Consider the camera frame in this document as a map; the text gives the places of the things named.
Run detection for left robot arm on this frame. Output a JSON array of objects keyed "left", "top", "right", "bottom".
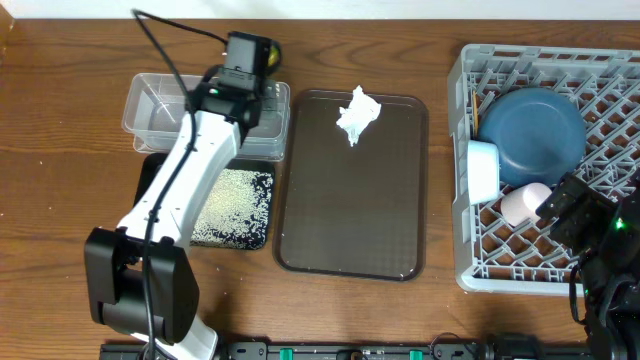
[{"left": 84, "top": 32, "right": 282, "bottom": 359}]

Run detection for white tissue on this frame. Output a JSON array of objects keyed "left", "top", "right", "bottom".
[{"left": 336, "top": 85, "right": 381, "bottom": 147}]

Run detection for light blue rice bowl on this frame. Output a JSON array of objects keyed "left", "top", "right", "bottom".
[{"left": 467, "top": 140, "right": 500, "bottom": 205}]

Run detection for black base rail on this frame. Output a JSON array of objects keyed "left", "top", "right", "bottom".
[{"left": 99, "top": 332, "right": 591, "bottom": 360}]

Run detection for yellow green snack wrapper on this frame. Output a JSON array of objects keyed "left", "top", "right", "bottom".
[{"left": 268, "top": 44, "right": 281, "bottom": 68}]

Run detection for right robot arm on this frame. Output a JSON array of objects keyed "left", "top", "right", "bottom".
[{"left": 536, "top": 173, "right": 639, "bottom": 359}]

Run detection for black plastic tray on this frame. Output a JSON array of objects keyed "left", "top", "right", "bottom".
[{"left": 132, "top": 152, "right": 276, "bottom": 251}]

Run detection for white rice grains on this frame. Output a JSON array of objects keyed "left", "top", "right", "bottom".
[{"left": 189, "top": 168, "right": 275, "bottom": 247}]

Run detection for brown serving tray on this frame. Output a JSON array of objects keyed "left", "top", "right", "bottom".
[{"left": 273, "top": 90, "right": 429, "bottom": 282}]

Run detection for blue plate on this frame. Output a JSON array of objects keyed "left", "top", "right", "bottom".
[{"left": 478, "top": 88, "right": 586, "bottom": 187}]

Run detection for grey dishwasher rack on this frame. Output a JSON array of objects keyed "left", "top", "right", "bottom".
[{"left": 447, "top": 44, "right": 639, "bottom": 296}]

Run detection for pink cup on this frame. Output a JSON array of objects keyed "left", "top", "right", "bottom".
[{"left": 500, "top": 183, "right": 552, "bottom": 226}]

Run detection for clear plastic bin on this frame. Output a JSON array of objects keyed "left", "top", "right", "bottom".
[{"left": 122, "top": 73, "right": 290, "bottom": 162}]

